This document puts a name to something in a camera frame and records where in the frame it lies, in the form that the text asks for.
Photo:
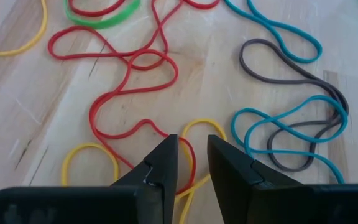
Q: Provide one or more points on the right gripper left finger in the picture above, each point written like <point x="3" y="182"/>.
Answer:
<point x="160" y="174"/>

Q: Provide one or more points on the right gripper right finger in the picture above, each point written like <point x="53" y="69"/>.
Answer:
<point x="235" y="186"/>

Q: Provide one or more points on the dark grey rubber band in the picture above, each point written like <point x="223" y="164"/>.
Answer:
<point x="241" y="59"/>

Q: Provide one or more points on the long yellow rubber band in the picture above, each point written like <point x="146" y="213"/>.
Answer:
<point x="44" y="21"/>

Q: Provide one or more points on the teal rubber band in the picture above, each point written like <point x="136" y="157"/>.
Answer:
<point x="233" y="124"/>
<point x="319" y="49"/>

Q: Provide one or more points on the red rubber band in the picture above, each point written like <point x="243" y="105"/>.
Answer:
<point x="91" y="118"/>
<point x="89" y="56"/>
<point x="95" y="14"/>

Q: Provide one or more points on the wide green rubber band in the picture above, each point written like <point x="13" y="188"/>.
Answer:
<point x="104" y="24"/>

